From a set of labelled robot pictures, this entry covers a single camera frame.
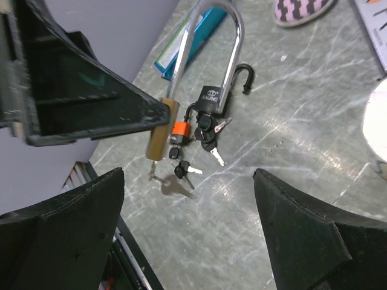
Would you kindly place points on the small silver key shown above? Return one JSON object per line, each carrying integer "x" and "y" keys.
{"x": 152, "y": 176}

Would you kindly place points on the orange black padlock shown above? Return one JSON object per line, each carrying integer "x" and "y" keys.
{"x": 180, "y": 133}

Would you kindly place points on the black padlock with keys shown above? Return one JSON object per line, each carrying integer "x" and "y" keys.
{"x": 210, "y": 107}

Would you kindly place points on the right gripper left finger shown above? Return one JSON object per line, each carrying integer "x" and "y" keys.
{"x": 62, "y": 242}

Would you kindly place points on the purple toothpaste box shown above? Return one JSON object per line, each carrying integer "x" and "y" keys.
{"x": 371, "y": 16}

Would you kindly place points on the pink striped oval sponge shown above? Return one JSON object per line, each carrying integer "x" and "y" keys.
{"x": 293, "y": 13}

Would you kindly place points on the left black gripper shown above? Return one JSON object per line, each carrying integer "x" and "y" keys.
{"x": 54, "y": 91}

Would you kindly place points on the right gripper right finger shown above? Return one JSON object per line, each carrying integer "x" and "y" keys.
{"x": 315, "y": 245}

